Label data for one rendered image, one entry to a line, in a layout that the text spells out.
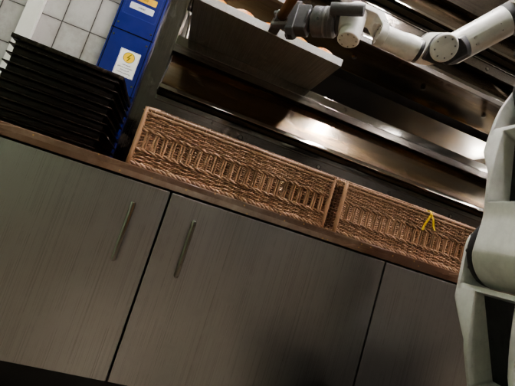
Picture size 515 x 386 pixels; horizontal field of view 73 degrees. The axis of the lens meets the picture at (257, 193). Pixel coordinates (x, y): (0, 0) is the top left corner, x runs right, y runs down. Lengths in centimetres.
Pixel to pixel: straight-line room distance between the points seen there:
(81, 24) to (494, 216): 146
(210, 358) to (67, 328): 33
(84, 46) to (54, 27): 12
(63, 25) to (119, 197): 90
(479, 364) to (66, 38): 159
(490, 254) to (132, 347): 77
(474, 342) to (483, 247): 19
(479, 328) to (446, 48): 74
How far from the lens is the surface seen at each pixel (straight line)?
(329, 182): 100
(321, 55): 134
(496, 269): 80
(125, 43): 151
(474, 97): 189
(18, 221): 91
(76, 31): 159
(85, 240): 87
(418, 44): 120
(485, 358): 88
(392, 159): 173
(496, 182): 86
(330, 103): 162
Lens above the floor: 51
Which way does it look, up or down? 7 degrees up
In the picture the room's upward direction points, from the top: 17 degrees clockwise
